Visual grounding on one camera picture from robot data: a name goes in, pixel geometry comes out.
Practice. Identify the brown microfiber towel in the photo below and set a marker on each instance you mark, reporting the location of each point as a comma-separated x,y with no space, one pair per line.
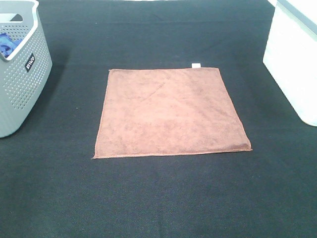
167,112

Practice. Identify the black table cloth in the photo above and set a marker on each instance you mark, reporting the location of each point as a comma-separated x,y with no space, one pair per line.
52,187

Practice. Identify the grey perforated laundry basket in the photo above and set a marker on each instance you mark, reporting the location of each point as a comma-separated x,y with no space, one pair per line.
24,73

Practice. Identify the white plastic basket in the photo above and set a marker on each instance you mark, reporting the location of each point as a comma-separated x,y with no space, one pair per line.
291,55

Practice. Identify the blue towel in basket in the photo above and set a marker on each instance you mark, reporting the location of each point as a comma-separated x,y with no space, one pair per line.
7,45

